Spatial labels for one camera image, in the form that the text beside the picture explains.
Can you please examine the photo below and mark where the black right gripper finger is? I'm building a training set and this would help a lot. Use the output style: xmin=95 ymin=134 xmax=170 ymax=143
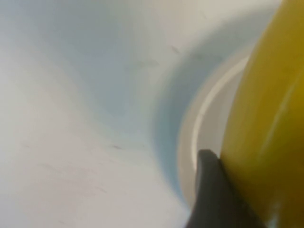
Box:
xmin=184 ymin=149 xmax=269 ymax=228

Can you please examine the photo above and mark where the yellow banana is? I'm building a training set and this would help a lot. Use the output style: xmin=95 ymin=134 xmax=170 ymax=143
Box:
xmin=220 ymin=0 xmax=304 ymax=228

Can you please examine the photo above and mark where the grey-blue plastic plate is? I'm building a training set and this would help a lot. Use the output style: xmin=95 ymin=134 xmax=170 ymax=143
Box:
xmin=152 ymin=30 xmax=264 ymax=214

